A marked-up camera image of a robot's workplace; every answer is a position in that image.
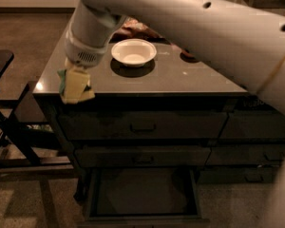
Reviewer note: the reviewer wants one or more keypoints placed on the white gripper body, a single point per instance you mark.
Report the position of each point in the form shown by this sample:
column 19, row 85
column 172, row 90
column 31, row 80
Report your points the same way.
column 82, row 53

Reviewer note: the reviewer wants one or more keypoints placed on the green and yellow sponge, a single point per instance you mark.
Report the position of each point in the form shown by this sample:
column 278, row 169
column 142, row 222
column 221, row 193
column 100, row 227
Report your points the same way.
column 62, row 76

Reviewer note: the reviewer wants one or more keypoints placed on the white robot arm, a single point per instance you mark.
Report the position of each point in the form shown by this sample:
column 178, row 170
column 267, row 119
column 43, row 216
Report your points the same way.
column 245, row 45

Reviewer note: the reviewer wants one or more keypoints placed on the middle left drawer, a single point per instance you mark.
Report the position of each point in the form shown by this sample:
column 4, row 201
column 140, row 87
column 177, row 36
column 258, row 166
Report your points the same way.
column 139, row 156

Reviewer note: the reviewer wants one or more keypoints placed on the top left drawer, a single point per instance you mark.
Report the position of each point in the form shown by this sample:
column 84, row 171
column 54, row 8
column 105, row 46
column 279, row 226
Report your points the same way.
column 131, row 125

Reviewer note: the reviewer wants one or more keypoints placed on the open bottom left drawer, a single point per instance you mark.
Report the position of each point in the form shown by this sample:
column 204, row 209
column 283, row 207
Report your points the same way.
column 151, row 197

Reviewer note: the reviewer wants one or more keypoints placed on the bottom right drawer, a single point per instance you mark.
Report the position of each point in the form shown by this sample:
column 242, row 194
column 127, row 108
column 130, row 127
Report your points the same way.
column 237, row 175

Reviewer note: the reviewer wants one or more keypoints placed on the top right drawer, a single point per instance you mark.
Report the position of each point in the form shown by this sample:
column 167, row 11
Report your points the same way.
column 248, row 125

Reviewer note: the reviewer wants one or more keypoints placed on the middle right drawer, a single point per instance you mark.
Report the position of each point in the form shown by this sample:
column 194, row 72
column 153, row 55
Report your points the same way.
column 247, row 154

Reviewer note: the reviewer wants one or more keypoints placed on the white paper bowl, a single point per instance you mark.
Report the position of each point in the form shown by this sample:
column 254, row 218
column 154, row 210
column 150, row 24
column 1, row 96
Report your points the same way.
column 133, row 52

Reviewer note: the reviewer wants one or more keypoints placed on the brown chip bag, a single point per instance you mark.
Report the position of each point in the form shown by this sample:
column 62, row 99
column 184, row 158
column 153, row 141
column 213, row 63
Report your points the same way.
column 132, row 28

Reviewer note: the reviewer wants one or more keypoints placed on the orange fruit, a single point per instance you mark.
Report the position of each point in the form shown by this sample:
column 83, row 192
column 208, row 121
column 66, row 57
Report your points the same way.
column 186, row 54

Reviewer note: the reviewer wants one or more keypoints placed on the dark wooden chair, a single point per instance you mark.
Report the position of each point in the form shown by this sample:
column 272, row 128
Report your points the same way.
column 18, row 120

